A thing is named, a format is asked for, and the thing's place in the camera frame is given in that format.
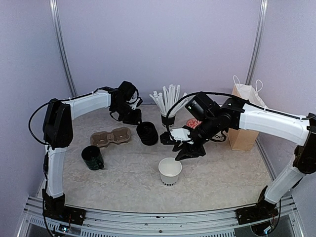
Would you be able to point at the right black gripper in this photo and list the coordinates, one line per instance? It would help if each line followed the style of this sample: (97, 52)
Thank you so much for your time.
(191, 153)

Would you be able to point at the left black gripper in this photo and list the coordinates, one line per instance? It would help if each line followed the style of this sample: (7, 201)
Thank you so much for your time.
(135, 120)

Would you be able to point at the white paper cup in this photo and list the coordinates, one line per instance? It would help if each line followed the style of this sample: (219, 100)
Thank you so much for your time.
(169, 170)

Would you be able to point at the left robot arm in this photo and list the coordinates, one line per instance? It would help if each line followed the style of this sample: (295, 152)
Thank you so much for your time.
(58, 131)

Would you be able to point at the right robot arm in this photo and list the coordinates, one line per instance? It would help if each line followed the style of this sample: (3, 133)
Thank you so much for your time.
(239, 114)

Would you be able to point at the stack of black lids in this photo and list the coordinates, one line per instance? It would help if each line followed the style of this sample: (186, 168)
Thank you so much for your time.
(147, 133)

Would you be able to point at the cardboard cup carrier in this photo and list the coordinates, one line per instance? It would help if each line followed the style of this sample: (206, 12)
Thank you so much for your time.
(117, 136)

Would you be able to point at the black cup holding straws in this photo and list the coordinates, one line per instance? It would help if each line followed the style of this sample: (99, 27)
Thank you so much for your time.
(167, 121)

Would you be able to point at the red patterned bowl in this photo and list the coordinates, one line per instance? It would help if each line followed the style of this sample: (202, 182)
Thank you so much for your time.
(193, 123)

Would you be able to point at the bundle of wrapped white straws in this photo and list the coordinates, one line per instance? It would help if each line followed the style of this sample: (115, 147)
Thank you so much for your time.
(167, 98)

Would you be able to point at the stack of white paper cups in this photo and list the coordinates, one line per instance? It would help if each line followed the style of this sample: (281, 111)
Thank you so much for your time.
(220, 137)

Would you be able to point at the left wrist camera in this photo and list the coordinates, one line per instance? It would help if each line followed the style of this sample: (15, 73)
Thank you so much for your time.
(136, 103)

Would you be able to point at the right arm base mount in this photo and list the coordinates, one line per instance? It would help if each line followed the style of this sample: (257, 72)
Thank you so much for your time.
(259, 211)

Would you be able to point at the aluminium front rail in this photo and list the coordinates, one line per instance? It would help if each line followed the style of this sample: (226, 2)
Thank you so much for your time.
(104, 223)

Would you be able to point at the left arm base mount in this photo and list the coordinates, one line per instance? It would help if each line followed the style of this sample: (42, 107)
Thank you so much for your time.
(67, 214)

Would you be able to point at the left aluminium post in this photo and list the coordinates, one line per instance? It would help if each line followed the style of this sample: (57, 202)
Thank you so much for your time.
(59, 36)

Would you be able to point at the aluminium post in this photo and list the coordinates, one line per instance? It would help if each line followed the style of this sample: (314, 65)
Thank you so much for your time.
(59, 36)
(257, 42)

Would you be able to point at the right aluminium post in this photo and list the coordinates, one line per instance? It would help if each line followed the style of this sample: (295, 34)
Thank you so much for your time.
(257, 42)

